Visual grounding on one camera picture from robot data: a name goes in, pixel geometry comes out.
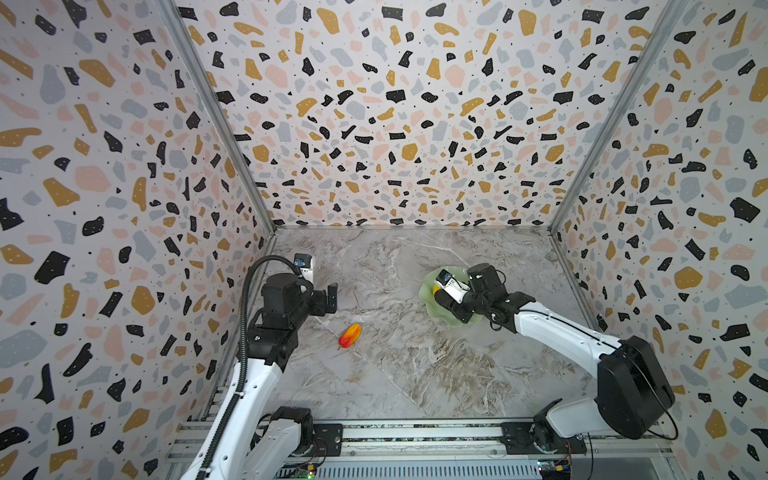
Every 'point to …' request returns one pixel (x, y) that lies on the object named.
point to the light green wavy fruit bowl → (435, 306)
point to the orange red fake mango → (350, 335)
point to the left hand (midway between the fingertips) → (316, 278)
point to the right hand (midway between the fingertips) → (445, 291)
